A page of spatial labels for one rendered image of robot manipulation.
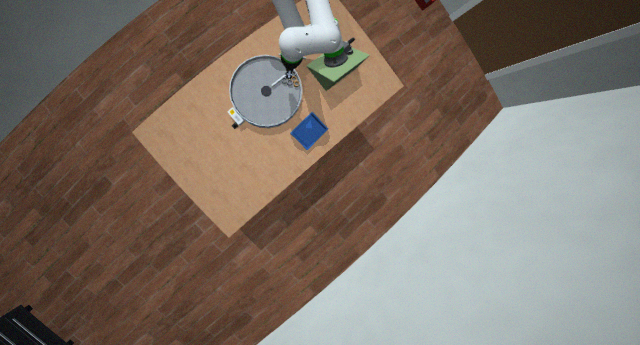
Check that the blue plastic crate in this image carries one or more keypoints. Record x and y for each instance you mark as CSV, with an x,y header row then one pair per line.
x,y
309,131

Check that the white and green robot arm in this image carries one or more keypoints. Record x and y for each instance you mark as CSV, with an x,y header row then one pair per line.
x,y
322,36

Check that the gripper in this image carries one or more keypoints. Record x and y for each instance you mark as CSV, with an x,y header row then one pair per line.
x,y
289,75

